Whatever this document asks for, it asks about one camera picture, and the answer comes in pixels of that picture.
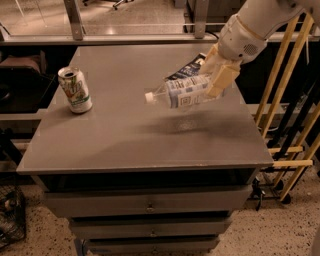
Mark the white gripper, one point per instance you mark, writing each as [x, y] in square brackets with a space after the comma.
[237, 42]

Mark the grey drawer cabinet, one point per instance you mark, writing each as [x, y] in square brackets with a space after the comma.
[134, 177]

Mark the dark chair at left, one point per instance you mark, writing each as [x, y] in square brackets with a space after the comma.
[25, 86]

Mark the black wire basket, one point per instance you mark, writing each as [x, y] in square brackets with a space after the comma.
[12, 212]

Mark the dark blue chip bag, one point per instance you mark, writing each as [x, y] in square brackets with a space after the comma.
[190, 69]

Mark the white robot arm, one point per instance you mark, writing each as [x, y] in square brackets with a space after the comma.
[264, 17]

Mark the blue label plastic bottle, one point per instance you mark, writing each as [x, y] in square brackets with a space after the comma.
[180, 93]

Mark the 7up soda can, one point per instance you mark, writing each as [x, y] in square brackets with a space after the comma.
[74, 85]

